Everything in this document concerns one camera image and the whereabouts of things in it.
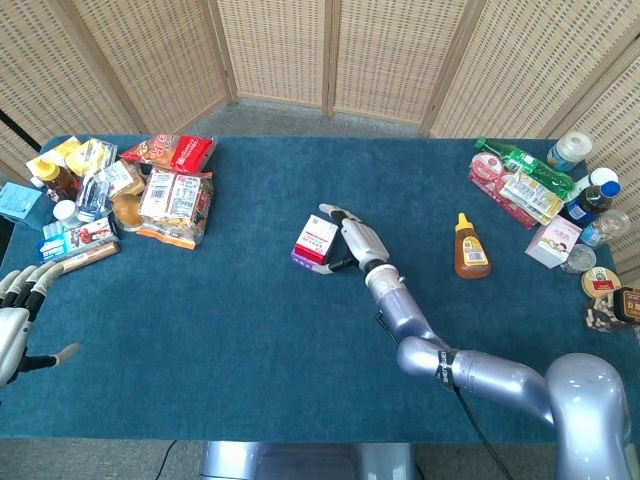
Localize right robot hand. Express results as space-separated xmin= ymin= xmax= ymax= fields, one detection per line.
xmin=312 ymin=202 xmax=391 ymax=276

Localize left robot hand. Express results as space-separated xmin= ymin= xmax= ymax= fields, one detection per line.
xmin=0 ymin=260 xmax=81 ymax=389

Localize white box with red top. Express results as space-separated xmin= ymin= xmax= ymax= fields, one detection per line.
xmin=294 ymin=214 xmax=339 ymax=265

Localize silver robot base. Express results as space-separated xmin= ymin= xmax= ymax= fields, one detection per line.
xmin=199 ymin=440 xmax=419 ymax=480

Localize purple milk carton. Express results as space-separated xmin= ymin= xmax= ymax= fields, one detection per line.
xmin=289 ymin=249 xmax=331 ymax=275

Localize blue and white long box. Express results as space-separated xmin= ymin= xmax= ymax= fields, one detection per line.
xmin=37 ymin=217 xmax=121 ymax=265

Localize light blue box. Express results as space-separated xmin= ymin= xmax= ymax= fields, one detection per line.
xmin=0 ymin=182 xmax=54 ymax=231

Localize pink white carton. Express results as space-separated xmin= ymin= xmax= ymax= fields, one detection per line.
xmin=524 ymin=214 xmax=584 ymax=270

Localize brown bar pack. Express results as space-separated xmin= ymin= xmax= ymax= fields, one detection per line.
xmin=59 ymin=242 xmax=121 ymax=275

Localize honey squeeze bottle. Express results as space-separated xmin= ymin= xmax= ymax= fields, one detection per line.
xmin=454 ymin=212 xmax=492 ymax=280

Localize small white jar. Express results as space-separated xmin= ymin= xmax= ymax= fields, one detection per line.
xmin=52 ymin=199 xmax=84 ymax=230

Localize red three-cup pack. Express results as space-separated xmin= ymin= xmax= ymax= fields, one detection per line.
xmin=468 ymin=152 xmax=539 ymax=230

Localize teal tablecloth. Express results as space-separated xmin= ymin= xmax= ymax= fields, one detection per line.
xmin=0 ymin=133 xmax=640 ymax=444

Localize amber bottle with yellow cap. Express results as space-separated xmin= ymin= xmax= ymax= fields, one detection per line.
xmin=30 ymin=160 xmax=81 ymax=202

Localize clear bag with blue item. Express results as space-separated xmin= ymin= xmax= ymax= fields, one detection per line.
xmin=74 ymin=159 xmax=146 ymax=224

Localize yellow and white packet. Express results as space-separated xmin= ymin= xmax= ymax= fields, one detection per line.
xmin=25 ymin=139 xmax=81 ymax=174

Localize yellow and white sachet pack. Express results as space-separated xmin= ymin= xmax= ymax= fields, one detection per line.
xmin=499 ymin=172 xmax=564 ymax=225

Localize green plastic bottle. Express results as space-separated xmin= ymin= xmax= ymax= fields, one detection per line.
xmin=473 ymin=137 xmax=576 ymax=199

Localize yellow packet in clear wrap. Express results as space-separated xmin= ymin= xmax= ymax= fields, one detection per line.
xmin=64 ymin=138 xmax=119 ymax=177

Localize clear noodle multipack bag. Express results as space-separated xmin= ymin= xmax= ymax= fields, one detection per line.
xmin=135 ymin=167 xmax=215 ymax=250

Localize red snack bag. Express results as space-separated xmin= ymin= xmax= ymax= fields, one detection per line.
xmin=120 ymin=133 xmax=219 ymax=175

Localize woven folding screen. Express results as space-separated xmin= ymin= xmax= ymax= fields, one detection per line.
xmin=0 ymin=0 xmax=640 ymax=274

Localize clear cup with foil lid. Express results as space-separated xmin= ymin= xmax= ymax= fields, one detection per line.
xmin=560 ymin=243 xmax=598 ymax=275

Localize white jar with white lid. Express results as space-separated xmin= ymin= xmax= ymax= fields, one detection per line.
xmin=546 ymin=130 xmax=594 ymax=173

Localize dark bottle with blue cap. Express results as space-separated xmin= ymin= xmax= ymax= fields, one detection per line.
xmin=564 ymin=180 xmax=622 ymax=222

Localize round yellow-rimmed tin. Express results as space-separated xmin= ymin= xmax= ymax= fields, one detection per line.
xmin=580 ymin=266 xmax=623 ymax=296

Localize clear plastic bottle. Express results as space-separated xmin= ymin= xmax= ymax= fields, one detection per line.
xmin=579 ymin=209 xmax=632 ymax=250

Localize bottle with white cap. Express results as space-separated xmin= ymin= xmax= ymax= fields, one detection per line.
xmin=569 ymin=167 xmax=620 ymax=201

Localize brown-labelled nut jar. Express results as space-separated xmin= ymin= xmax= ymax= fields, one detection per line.
xmin=584 ymin=287 xmax=640 ymax=333

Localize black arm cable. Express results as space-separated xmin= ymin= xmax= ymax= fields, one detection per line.
xmin=374 ymin=309 xmax=506 ymax=480

